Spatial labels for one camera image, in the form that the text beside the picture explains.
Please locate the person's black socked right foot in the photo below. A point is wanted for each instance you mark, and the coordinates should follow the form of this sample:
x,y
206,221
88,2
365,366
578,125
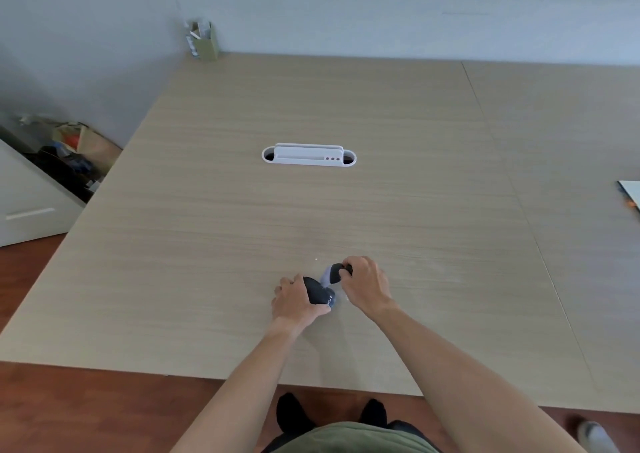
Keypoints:
x,y
374,412

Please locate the person's black socked foot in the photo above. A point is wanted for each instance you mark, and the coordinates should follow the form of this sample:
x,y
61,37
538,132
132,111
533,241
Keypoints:
x,y
374,412
292,415

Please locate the green pen holder box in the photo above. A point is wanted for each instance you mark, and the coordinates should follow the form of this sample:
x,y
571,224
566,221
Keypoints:
x,y
207,42

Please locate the person's right hand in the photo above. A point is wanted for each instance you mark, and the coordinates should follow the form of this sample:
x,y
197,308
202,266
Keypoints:
x,y
367,287

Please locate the pile of bags and clutter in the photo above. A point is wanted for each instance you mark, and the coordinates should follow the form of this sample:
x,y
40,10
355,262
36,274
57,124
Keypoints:
x,y
75,152

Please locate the person's left thumb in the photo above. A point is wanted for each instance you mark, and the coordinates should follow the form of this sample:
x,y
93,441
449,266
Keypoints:
x,y
321,310

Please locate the person's right thumb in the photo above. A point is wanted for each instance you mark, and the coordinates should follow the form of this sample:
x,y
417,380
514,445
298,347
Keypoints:
x,y
346,283

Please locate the black and light blue sock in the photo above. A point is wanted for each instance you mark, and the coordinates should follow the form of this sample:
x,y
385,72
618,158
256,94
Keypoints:
x,y
320,292

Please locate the person's black socked left foot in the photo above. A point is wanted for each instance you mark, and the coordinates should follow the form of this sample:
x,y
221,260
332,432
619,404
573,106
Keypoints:
x,y
292,415

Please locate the white cabinet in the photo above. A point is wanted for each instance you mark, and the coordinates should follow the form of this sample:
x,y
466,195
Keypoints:
x,y
30,202

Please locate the person's olive green shirt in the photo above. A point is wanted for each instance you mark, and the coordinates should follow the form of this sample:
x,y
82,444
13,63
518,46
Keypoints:
x,y
355,440

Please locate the white paper sheet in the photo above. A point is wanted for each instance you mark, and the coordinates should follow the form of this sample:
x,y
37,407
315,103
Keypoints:
x,y
631,191

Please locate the papers in pen holder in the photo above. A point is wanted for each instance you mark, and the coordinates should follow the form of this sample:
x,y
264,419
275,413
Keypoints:
x,y
194,32

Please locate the person's right forearm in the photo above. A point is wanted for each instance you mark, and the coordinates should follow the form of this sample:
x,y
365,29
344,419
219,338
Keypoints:
x,y
450,377

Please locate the white shoe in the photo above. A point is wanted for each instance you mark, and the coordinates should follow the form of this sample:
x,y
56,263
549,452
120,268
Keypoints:
x,y
597,437

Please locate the person's left hand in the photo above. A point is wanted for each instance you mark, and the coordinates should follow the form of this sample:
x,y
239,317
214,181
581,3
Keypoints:
x,y
290,305

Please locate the person's left forearm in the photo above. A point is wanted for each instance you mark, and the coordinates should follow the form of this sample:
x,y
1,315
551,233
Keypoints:
x,y
240,392

